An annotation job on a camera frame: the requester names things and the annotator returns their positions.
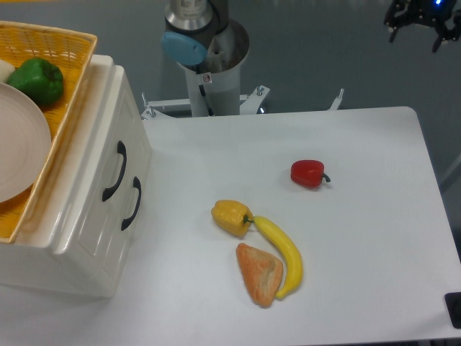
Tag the white drawer cabinet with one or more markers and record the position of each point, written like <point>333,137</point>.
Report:
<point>31,260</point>

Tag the black lower drawer handle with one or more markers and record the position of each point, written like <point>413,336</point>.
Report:
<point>136,193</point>

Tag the white drawer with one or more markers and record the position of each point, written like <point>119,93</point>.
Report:
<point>116,150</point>

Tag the orange bread slice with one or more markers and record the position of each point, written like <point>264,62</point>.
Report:
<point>261,272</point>

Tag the beige plate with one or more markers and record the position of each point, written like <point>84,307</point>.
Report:
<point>25,142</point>

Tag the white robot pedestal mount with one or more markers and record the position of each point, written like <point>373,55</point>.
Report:
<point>210,94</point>

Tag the yellow banana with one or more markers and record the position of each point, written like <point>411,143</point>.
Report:
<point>289,251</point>

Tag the green bell pepper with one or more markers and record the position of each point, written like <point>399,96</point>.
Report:
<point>40,80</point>

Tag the yellow woven basket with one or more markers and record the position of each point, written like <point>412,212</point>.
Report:
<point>71,52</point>

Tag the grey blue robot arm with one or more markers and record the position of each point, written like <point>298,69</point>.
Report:
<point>200,35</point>

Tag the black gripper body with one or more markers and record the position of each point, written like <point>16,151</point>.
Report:
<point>429,13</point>

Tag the red bell pepper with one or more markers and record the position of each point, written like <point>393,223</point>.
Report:
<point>308,173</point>

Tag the yellow bell pepper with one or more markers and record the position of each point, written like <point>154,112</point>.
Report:
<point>232,216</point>

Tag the white round vegetable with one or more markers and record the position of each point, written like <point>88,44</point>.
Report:
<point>6,70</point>

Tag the black object at table edge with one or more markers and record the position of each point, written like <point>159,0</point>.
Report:
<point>453,303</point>

